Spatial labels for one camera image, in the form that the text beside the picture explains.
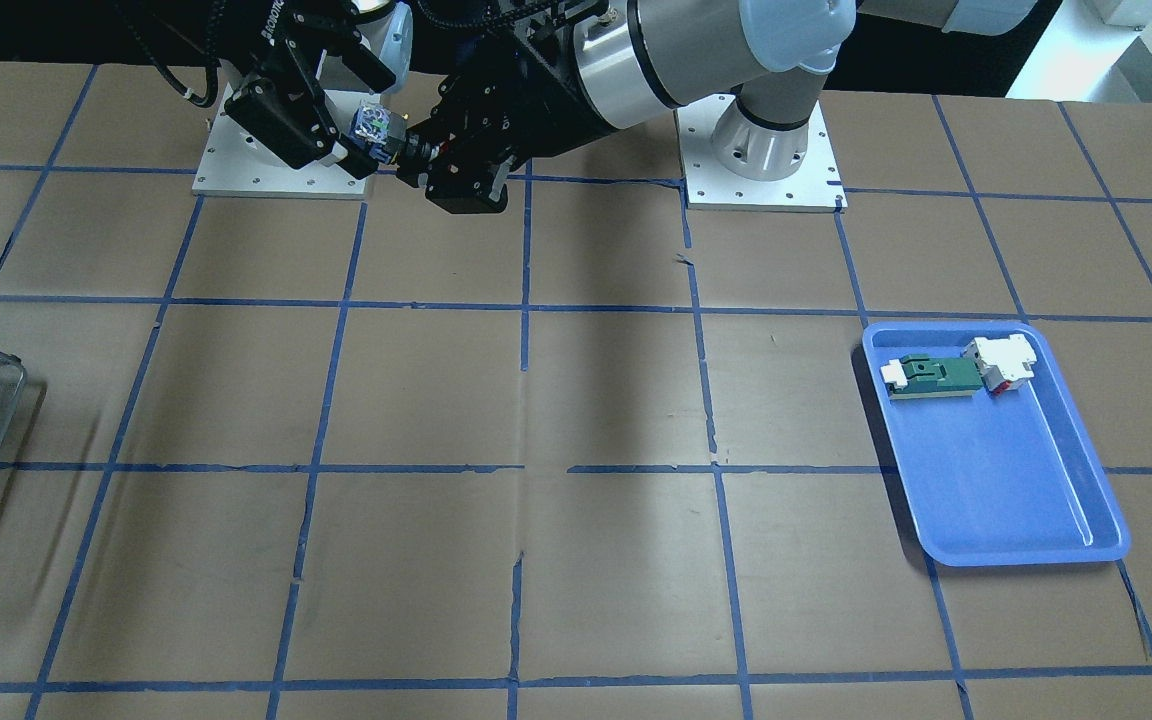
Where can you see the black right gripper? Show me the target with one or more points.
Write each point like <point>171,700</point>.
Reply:
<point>288,62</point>

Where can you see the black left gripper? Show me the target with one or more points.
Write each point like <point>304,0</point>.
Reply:
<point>534,98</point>

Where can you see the red emergency stop button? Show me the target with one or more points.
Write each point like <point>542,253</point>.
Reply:
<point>387,137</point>

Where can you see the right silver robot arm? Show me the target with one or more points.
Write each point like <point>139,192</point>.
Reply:
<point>198,23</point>

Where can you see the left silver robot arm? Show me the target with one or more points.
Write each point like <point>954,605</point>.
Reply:
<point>639,59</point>

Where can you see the green relay module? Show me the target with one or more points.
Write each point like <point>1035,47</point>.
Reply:
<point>924,376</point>

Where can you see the white circuit breaker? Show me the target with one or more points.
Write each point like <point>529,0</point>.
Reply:
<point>1003,363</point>

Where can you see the blue plastic tray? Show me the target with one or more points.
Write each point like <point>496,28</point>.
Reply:
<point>995,480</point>

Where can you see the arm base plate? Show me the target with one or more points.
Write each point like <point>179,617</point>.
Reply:
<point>235,164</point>
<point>731,164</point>

